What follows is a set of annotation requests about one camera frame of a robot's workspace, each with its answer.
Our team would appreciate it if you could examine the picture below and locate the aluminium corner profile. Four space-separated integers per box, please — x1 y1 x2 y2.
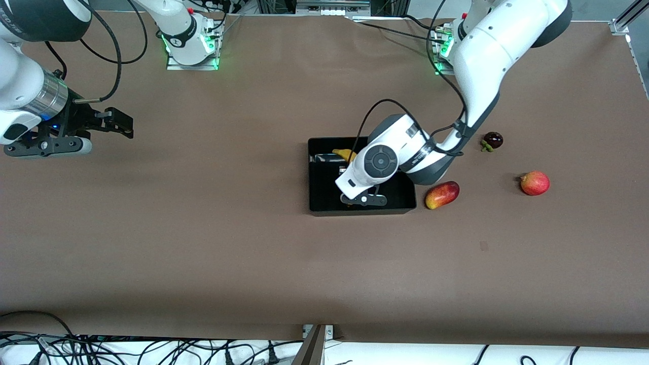
610 0 649 36

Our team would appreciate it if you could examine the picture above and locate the black cable with brass plug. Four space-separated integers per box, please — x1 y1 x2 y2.
74 0 124 104

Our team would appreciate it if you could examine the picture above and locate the black looping arm cable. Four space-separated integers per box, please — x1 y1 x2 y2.
79 0 149 65

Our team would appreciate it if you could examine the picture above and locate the red apple right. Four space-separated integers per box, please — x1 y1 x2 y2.
519 171 551 197

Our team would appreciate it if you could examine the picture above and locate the grey metal strut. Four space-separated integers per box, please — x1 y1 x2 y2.
291 324 326 365

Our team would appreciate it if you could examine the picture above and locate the small silver bracket plate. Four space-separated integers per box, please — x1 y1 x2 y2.
303 324 335 339

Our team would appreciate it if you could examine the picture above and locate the black plastic box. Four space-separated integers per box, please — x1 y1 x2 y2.
308 137 417 217

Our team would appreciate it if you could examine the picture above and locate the dark purple mangosteen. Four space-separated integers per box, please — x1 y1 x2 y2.
480 131 504 153

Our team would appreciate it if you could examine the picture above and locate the short black arm cable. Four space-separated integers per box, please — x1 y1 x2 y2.
44 41 68 80

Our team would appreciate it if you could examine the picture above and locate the red yellow mango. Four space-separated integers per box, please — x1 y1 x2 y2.
425 181 460 210

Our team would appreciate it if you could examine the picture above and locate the white power strip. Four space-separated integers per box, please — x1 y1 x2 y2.
297 0 371 16

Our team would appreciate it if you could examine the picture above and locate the aluminium arm base plate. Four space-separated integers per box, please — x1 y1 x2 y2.
166 20 220 71
434 26 459 77

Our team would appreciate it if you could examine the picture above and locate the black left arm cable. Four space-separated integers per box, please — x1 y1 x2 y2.
354 0 470 157

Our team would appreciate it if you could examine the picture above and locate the short black table cable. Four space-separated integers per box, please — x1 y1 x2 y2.
403 14 444 32

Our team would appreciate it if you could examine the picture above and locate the black arched floor cable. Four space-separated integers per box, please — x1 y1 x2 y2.
0 310 77 339

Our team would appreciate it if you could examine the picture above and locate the long black table cable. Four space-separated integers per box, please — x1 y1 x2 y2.
347 15 447 41

